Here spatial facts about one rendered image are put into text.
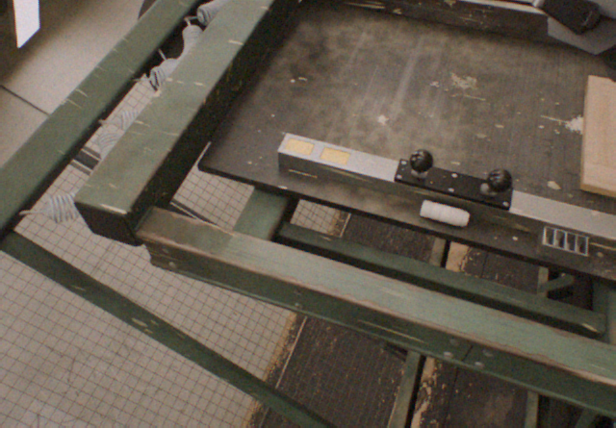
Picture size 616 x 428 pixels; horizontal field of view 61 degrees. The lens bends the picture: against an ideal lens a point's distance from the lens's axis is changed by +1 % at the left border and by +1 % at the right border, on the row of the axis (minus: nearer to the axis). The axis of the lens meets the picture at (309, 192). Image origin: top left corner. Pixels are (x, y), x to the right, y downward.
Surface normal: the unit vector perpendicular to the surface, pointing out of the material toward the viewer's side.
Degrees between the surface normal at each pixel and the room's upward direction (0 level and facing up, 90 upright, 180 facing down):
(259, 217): 59
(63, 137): 90
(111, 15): 90
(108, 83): 90
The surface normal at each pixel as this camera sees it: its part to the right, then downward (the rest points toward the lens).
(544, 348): -0.01, -0.61
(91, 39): 0.43, -0.31
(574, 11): 0.13, 0.49
